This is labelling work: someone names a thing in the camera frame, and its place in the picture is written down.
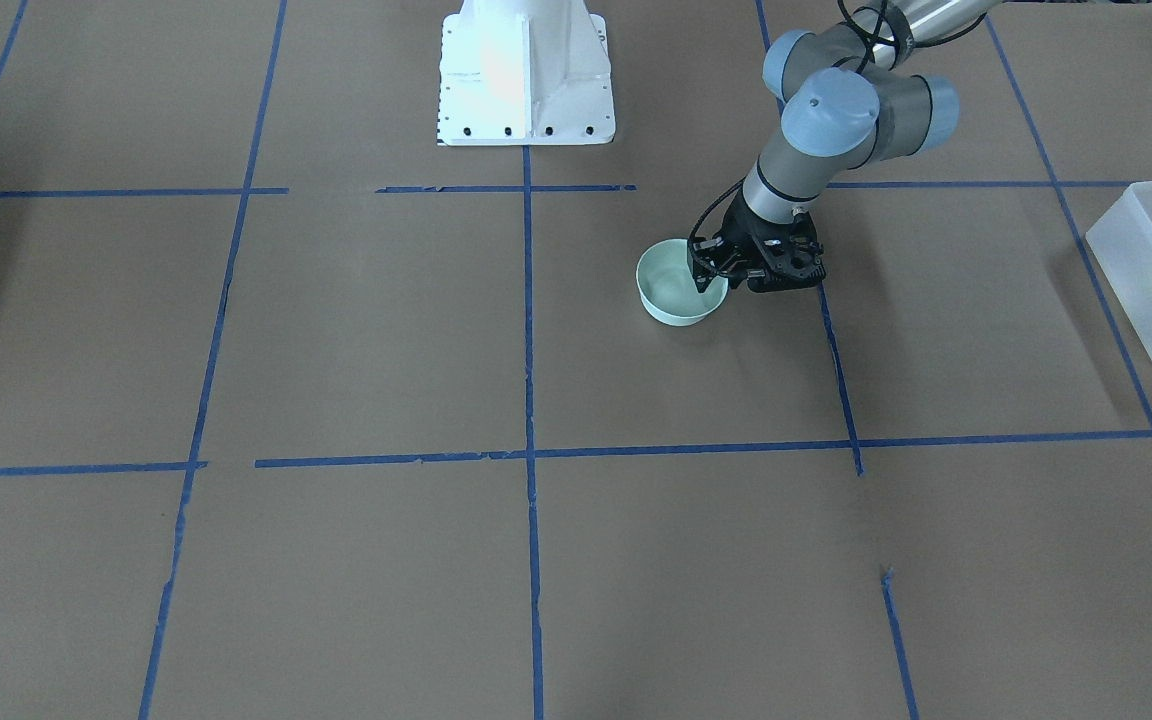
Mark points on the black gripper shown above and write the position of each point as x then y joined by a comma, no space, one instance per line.
741,236

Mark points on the mint green bowl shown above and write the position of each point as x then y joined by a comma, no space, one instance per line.
667,289

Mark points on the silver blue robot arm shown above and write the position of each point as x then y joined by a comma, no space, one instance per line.
844,106

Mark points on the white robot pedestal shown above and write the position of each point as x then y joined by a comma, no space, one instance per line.
525,73

